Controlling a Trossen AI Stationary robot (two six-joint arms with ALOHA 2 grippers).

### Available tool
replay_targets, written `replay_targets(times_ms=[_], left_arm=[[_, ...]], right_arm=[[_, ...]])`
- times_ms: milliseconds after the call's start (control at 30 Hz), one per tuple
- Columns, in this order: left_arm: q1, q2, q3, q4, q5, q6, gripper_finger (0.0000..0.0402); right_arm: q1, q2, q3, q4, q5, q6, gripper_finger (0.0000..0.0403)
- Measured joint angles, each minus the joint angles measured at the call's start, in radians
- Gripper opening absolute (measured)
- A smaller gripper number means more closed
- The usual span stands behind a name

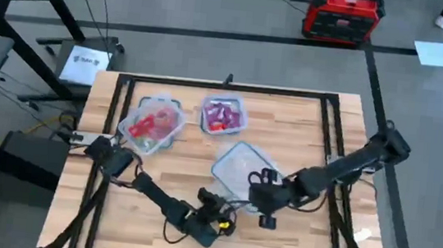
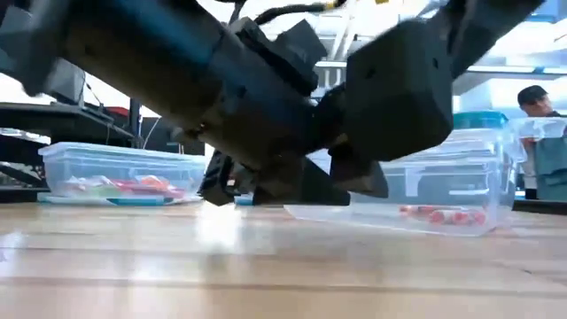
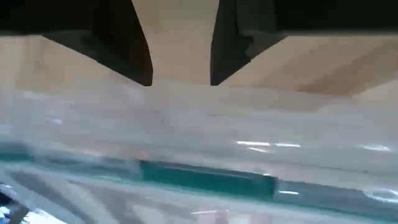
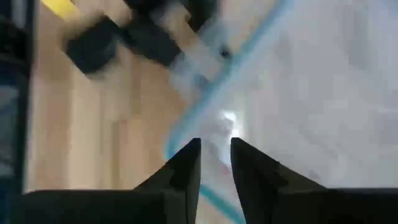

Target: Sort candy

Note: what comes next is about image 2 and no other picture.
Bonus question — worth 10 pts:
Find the person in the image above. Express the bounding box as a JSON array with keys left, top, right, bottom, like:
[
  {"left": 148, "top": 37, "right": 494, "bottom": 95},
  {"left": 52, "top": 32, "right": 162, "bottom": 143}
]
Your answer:
[{"left": 516, "top": 83, "right": 567, "bottom": 201}]

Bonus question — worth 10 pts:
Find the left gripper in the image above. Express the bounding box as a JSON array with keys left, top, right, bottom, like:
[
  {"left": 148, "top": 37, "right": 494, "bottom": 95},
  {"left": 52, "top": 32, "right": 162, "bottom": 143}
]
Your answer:
[{"left": 194, "top": 33, "right": 352, "bottom": 207}]

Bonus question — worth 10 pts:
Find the green candy pack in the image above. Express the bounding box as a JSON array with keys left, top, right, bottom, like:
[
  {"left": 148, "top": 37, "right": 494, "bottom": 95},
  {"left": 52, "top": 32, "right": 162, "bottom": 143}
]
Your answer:
[{"left": 61, "top": 175, "right": 119, "bottom": 198}]

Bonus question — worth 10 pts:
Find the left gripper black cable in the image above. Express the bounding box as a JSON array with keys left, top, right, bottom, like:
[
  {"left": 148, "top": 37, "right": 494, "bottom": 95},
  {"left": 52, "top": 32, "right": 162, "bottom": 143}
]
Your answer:
[{"left": 228, "top": 0, "right": 346, "bottom": 27}]

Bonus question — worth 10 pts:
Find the computer monitor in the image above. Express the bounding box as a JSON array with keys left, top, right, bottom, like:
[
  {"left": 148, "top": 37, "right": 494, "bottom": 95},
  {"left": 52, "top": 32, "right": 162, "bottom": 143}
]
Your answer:
[{"left": 43, "top": 57, "right": 88, "bottom": 107}]

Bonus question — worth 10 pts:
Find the clear lid with teal rim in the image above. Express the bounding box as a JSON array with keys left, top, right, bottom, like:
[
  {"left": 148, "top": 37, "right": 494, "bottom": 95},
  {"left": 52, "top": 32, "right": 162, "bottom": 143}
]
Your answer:
[
  {"left": 37, "top": 194, "right": 205, "bottom": 207},
  {"left": 452, "top": 110, "right": 567, "bottom": 145}
]

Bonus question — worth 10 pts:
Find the black desk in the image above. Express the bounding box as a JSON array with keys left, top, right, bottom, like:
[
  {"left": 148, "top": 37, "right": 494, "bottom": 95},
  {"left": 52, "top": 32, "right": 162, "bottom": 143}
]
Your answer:
[{"left": 0, "top": 101, "right": 136, "bottom": 143}]

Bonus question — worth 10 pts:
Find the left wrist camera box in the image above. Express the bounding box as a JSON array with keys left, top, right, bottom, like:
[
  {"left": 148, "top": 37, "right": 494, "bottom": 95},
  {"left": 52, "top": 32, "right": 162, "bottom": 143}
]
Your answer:
[{"left": 229, "top": 17, "right": 329, "bottom": 97}]

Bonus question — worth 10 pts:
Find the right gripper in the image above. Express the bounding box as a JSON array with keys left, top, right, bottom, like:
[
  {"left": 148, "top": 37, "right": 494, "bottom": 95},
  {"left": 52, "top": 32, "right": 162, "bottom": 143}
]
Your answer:
[{"left": 312, "top": 19, "right": 455, "bottom": 199}]

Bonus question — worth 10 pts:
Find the red candy pack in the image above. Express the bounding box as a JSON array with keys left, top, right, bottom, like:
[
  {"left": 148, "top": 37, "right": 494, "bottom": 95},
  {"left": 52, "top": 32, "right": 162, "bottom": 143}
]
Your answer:
[
  {"left": 113, "top": 176, "right": 187, "bottom": 199},
  {"left": 139, "top": 175, "right": 168, "bottom": 188}
]

